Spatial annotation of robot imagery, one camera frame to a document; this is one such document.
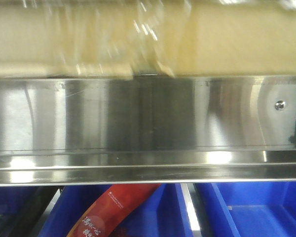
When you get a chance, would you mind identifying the blue bin lower left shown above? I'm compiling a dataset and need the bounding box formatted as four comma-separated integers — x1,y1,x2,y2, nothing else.
0,187,37,215

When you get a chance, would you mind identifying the blue bin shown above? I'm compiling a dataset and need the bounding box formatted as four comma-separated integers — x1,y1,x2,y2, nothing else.
196,182,296,237
0,187,37,215
38,184,193,237

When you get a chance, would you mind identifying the blue bin lower middle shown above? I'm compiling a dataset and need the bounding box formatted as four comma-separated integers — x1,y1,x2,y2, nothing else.
38,184,193,237

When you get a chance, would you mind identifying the brown cardboard carton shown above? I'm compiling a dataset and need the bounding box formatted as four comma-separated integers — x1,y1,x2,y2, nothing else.
0,0,296,78

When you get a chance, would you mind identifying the blue bin lower right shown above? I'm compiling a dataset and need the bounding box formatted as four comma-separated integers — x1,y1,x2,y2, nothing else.
196,182,296,237

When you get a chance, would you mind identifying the stainless steel shelf rail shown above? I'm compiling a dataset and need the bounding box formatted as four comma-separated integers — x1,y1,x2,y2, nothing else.
0,75,296,186

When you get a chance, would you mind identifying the red snack package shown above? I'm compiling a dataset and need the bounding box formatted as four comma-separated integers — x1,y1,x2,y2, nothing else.
67,184,161,237

